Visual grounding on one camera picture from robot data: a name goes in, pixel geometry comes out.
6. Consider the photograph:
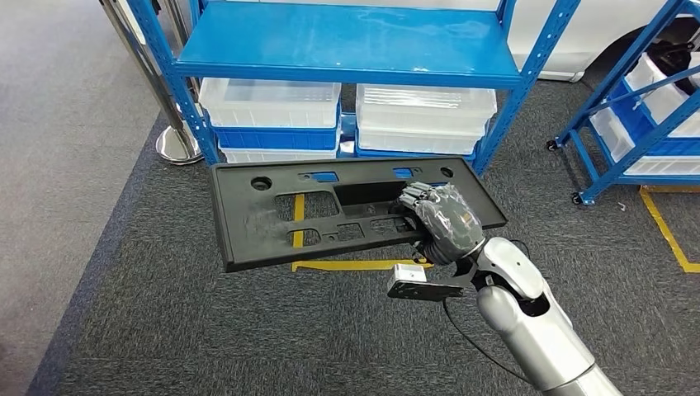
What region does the black plastic plate bracket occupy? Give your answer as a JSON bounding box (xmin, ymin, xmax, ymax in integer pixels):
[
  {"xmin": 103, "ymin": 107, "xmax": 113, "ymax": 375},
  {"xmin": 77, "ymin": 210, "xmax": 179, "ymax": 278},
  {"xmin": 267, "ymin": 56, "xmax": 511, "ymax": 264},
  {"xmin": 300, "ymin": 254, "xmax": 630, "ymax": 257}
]
[{"xmin": 210, "ymin": 157, "xmax": 508, "ymax": 273}]

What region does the chrome stanchion post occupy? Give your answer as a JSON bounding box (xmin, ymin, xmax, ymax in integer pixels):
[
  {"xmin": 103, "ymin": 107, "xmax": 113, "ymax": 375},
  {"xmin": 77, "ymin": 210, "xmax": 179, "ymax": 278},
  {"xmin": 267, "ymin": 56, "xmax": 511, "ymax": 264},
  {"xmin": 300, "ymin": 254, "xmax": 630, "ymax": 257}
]
[
  {"xmin": 159, "ymin": 0, "xmax": 202, "ymax": 101},
  {"xmin": 98, "ymin": 0, "xmax": 205, "ymax": 167}
]

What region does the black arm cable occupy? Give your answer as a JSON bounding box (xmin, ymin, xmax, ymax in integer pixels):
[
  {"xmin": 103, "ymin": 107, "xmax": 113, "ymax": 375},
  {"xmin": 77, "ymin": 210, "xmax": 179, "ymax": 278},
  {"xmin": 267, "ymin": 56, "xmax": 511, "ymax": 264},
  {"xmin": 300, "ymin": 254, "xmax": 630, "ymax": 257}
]
[{"xmin": 440, "ymin": 297, "xmax": 536, "ymax": 387}]

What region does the blue wheeled shelf cart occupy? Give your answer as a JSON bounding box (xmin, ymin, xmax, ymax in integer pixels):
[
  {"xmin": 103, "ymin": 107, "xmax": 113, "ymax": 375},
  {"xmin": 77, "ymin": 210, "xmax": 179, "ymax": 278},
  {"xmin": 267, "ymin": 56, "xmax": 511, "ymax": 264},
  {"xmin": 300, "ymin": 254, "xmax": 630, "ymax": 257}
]
[{"xmin": 546, "ymin": 0, "xmax": 700, "ymax": 207}]

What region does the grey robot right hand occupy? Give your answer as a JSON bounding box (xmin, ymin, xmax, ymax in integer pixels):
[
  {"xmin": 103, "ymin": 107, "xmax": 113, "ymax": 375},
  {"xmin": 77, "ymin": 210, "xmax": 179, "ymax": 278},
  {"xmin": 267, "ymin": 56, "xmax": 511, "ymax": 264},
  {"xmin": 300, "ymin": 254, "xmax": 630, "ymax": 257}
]
[{"xmin": 398, "ymin": 182, "xmax": 487, "ymax": 258}]

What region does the blue steel shelf rack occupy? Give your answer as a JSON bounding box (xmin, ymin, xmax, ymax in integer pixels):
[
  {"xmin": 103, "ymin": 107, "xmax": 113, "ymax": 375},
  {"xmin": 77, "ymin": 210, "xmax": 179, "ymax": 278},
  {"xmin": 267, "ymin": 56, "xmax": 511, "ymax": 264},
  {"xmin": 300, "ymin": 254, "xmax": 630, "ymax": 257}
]
[{"xmin": 124, "ymin": 0, "xmax": 582, "ymax": 177}]

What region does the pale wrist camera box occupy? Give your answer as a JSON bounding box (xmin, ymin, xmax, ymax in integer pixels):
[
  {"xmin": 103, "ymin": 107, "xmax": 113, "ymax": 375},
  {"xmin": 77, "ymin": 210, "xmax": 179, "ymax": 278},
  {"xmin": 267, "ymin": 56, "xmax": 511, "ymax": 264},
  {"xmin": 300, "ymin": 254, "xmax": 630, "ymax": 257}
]
[{"xmin": 388, "ymin": 263, "xmax": 429, "ymax": 285}]

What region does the black camera bracket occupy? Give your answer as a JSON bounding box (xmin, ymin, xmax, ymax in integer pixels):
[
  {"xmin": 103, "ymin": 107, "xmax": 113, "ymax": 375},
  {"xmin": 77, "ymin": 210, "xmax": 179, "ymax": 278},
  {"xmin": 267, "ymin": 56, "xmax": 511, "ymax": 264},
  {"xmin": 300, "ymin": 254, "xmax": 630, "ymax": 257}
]
[{"xmin": 386, "ymin": 267, "xmax": 478, "ymax": 304}]

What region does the white car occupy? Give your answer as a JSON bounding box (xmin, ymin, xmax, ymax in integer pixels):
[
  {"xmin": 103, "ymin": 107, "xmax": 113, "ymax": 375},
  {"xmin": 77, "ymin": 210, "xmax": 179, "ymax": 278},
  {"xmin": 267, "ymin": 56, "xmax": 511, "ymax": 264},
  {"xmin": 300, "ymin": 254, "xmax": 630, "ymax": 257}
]
[{"xmin": 224, "ymin": 0, "xmax": 682, "ymax": 84}]

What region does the black plastic part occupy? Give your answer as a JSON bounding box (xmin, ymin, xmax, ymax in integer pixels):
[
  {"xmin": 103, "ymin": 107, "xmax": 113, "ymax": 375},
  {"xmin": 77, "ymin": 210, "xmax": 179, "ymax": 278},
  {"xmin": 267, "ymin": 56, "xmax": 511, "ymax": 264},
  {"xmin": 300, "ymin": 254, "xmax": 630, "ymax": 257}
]
[{"xmin": 645, "ymin": 39, "xmax": 697, "ymax": 90}]

